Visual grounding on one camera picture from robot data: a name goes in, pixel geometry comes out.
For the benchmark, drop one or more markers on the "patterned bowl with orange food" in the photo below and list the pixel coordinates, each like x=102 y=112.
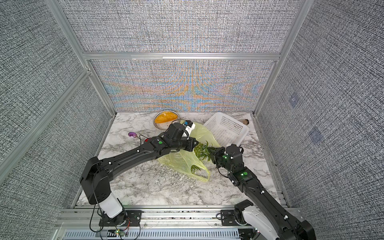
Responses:
x=163 y=119

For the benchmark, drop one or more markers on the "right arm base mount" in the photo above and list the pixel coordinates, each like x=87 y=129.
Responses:
x=231 y=217

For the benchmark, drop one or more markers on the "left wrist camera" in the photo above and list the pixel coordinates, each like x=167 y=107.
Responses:
x=189 y=127

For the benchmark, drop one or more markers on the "yellow-green plastic bag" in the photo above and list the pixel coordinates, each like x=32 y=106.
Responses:
x=182 y=161

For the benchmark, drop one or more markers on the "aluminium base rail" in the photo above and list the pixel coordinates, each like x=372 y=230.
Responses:
x=157 y=223

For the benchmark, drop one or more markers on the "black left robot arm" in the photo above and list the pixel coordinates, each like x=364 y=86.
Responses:
x=97 y=174

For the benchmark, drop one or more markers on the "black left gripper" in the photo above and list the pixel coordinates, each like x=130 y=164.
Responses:
x=191 y=146

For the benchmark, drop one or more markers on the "white plastic basket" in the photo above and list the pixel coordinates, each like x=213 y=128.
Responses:
x=226 y=130

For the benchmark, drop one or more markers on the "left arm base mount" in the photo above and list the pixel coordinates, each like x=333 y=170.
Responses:
x=132 y=217

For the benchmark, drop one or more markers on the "pineapple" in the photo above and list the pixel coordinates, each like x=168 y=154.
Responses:
x=195 y=169
x=204 y=152

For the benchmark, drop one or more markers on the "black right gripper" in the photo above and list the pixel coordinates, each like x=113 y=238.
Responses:
x=215 y=155

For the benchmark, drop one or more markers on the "purple spoon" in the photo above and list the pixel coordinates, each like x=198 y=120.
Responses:
x=134 y=135

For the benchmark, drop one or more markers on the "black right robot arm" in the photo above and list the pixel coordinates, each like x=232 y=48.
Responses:
x=261 y=210

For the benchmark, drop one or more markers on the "brown cylindrical jar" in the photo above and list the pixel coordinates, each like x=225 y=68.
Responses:
x=245 y=122

